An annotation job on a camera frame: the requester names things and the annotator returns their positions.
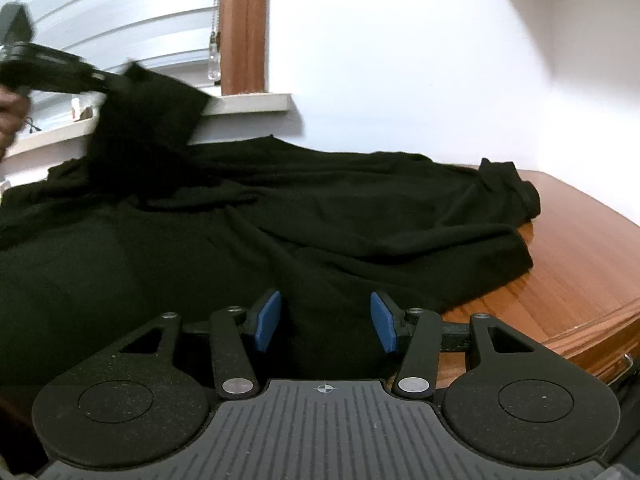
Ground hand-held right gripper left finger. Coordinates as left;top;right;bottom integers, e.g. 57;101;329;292
112;288;283;401

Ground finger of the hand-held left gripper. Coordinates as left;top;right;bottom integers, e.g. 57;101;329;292
91;67;125;94

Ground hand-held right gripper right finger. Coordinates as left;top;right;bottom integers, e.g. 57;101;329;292
370;291;546;401

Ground black garment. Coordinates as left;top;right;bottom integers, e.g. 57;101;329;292
0;62;542;396

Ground person's left hand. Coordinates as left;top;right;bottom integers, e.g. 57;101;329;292
0;91;32;161

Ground white window blind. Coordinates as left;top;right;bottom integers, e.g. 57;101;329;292
0;0;223;111

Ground beige window sill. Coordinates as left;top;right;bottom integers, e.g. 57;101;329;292
0;92;293;161

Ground blind bead cord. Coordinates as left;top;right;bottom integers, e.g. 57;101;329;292
206;0;224;81

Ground wooden window frame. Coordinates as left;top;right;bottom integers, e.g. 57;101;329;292
220;0;272;96

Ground metal handle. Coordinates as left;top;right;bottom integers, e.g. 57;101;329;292
607;354;635;392

